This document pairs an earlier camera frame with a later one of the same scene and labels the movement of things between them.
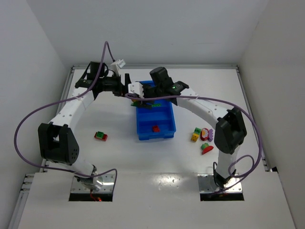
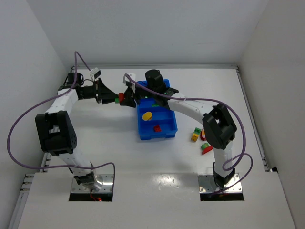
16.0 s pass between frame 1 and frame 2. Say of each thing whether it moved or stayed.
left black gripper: moved
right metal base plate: stayed
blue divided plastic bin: stayed
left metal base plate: stayed
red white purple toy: stayed
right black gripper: moved
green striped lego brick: stayed
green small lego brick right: stayed
